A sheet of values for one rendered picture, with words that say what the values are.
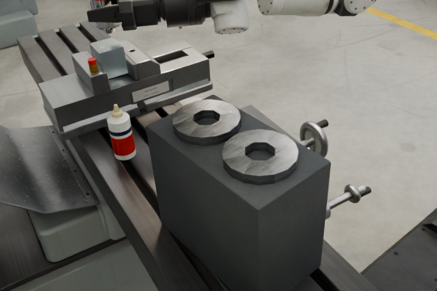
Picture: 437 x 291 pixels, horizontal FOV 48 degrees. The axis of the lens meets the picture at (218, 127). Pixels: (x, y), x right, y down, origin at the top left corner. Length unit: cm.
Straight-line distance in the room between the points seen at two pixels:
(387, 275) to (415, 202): 110
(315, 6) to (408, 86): 211
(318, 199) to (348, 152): 186
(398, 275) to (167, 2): 75
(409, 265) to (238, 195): 72
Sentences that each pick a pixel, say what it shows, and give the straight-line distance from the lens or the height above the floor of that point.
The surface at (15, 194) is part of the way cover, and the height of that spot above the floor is 91.
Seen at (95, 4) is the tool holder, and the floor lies 117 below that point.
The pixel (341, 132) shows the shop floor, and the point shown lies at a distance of 259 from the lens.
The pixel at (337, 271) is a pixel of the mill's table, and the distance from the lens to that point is 71.
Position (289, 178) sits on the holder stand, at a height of 112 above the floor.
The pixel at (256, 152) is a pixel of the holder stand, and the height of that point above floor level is 112.
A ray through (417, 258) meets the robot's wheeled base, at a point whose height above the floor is 59.
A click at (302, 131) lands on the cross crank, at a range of 145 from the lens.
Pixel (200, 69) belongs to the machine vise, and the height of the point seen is 98.
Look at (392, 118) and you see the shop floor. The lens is 275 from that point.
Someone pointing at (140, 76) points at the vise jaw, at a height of 101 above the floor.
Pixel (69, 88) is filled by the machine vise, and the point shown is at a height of 100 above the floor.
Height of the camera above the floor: 148
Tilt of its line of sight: 35 degrees down
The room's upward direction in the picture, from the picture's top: 4 degrees counter-clockwise
